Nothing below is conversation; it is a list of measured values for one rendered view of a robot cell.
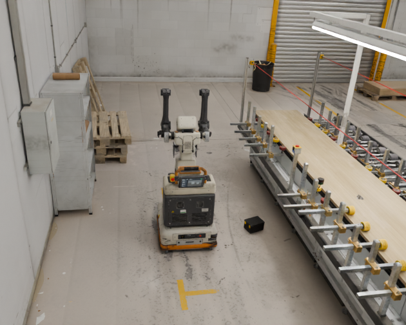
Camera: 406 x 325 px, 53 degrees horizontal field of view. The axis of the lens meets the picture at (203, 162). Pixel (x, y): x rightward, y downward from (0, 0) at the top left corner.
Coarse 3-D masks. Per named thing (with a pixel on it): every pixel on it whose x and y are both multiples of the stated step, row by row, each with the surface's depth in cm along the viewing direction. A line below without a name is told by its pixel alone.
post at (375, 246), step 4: (376, 240) 286; (372, 244) 289; (376, 244) 286; (372, 248) 289; (376, 248) 287; (372, 252) 289; (376, 252) 289; (372, 256) 290; (368, 260) 295; (372, 260) 292; (364, 272) 300; (368, 272) 297; (364, 276) 300; (368, 276) 298; (364, 280) 301; (368, 280) 300; (360, 284) 306; (364, 284) 302; (364, 288) 304
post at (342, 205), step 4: (340, 204) 331; (344, 204) 329; (340, 208) 331; (344, 208) 331; (340, 212) 332; (340, 216) 334; (336, 220) 338; (340, 220) 336; (336, 232) 341; (336, 236) 343; (332, 240) 347; (336, 240) 345; (332, 244) 347
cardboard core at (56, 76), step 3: (54, 75) 471; (57, 75) 471; (60, 75) 472; (63, 75) 472; (66, 75) 473; (69, 75) 474; (72, 75) 474; (75, 75) 475; (78, 75) 475; (54, 78) 472; (57, 78) 473; (60, 78) 473; (63, 78) 474; (66, 78) 474; (69, 78) 475; (72, 78) 476; (75, 78) 476; (78, 78) 477
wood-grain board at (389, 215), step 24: (264, 120) 580; (288, 120) 586; (288, 144) 503; (312, 144) 507; (336, 144) 511; (312, 168) 445; (336, 168) 448; (360, 168) 451; (336, 192) 399; (360, 192) 401; (384, 192) 404; (360, 216) 362; (384, 216) 364
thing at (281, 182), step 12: (276, 168) 486; (276, 180) 466; (288, 192) 435; (324, 240) 360; (336, 252) 345; (336, 264) 336; (348, 276) 319; (360, 288) 305; (360, 300) 302; (372, 300) 296; (372, 312) 287; (384, 324) 276
